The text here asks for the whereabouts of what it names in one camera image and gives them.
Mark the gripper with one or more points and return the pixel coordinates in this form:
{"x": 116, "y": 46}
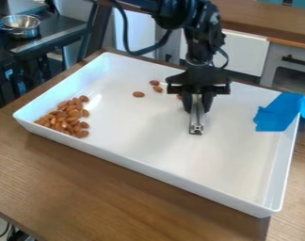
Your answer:
{"x": 200, "y": 81}

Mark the silver metal bar tool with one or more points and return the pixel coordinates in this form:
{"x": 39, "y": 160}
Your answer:
{"x": 196, "y": 124}

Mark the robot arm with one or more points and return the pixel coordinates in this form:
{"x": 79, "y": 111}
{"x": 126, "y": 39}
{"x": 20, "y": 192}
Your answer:
{"x": 188, "y": 15}

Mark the pile of brown bits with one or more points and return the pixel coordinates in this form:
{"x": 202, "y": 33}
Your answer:
{"x": 67, "y": 117}
{"x": 154, "y": 87}

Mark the white tray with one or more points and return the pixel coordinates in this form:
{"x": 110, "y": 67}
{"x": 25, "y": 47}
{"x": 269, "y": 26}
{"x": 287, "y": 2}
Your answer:
{"x": 159, "y": 138}

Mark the blue tape piece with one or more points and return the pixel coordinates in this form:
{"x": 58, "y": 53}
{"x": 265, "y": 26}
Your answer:
{"x": 278, "y": 113}

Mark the black table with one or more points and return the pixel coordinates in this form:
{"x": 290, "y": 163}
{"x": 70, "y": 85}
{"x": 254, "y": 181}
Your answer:
{"x": 42, "y": 34}

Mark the silver pot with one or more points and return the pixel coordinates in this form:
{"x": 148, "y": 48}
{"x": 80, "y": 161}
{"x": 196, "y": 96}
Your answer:
{"x": 21, "y": 24}

